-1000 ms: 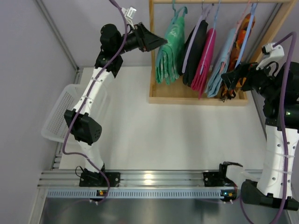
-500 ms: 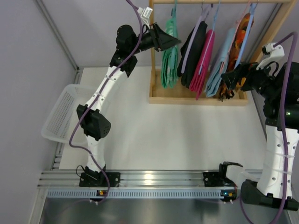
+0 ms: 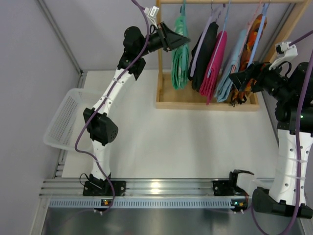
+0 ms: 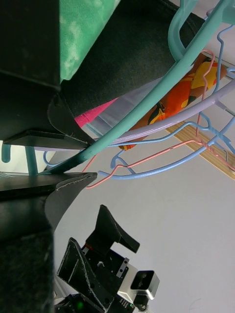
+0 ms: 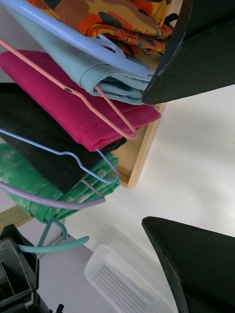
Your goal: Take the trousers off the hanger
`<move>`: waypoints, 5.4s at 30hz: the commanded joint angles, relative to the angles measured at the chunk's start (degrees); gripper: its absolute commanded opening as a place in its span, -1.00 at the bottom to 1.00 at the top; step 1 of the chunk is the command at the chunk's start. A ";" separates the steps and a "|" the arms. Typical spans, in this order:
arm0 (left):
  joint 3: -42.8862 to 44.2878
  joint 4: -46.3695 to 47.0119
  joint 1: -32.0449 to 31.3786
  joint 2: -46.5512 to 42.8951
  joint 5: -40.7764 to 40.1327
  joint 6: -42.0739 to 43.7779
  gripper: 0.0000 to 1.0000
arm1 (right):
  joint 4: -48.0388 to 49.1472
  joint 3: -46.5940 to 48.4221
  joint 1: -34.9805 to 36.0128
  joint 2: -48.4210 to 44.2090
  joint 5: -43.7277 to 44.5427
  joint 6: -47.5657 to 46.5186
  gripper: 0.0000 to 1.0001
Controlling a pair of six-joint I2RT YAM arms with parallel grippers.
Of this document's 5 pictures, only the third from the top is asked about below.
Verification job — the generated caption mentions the green trousers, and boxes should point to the green trousers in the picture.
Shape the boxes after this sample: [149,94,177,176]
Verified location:
[171,15,189,90]

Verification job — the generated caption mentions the teal hanger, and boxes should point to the teal hanger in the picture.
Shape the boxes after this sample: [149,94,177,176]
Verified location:
[180,0,186,26]

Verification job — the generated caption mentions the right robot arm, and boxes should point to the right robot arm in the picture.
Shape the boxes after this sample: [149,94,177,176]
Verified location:
[230,62,313,219]

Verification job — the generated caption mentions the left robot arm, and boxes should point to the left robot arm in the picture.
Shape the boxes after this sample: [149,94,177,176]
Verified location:
[83,22,190,185]

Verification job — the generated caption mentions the light blue trousers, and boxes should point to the light blue trousers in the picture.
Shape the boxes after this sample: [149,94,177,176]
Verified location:
[215,29,247,102]

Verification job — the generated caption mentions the black trousers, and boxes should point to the black trousers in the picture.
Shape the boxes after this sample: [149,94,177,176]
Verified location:
[188,22,219,92]

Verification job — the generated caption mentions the pink trousers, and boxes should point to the pink trousers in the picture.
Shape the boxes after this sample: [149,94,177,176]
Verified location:
[200,31,227,105]

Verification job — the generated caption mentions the orange patterned trousers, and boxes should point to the orange patterned trousers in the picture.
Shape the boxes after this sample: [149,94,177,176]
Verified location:
[230,14,263,107]

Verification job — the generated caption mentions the lilac hanger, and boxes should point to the lilac hanger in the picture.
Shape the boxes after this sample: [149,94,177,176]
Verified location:
[189,0,225,76]

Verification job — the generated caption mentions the wooden clothes rack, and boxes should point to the wooden clothes rack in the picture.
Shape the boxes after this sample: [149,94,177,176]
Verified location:
[155,0,311,112]

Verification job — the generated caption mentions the white plastic basket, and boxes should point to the white plastic basket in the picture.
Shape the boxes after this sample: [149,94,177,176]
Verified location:
[43,88,102,151]

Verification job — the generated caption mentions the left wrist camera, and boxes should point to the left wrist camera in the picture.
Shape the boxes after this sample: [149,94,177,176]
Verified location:
[144,5,159,26]

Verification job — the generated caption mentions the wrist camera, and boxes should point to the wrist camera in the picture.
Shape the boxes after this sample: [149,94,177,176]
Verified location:
[144,5,159,26]
[269,42,298,70]

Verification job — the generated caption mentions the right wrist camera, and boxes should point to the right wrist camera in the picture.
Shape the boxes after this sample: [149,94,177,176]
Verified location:
[269,42,298,70]

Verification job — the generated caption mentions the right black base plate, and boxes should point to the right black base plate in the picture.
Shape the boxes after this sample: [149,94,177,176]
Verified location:
[212,170,245,196]

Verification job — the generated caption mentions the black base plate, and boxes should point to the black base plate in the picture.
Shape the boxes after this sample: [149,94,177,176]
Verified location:
[83,179,126,196]
[212,170,245,196]

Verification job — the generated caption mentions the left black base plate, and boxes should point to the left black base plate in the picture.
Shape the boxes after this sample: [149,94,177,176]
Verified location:
[83,179,126,196]

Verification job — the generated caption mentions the aluminium mounting rail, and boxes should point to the aluminium mounting rail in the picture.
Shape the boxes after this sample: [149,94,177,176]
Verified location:
[39,178,277,198]

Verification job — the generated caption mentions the grey slotted cable duct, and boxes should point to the grey slotted cable duct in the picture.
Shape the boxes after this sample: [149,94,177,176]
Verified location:
[49,197,247,209]

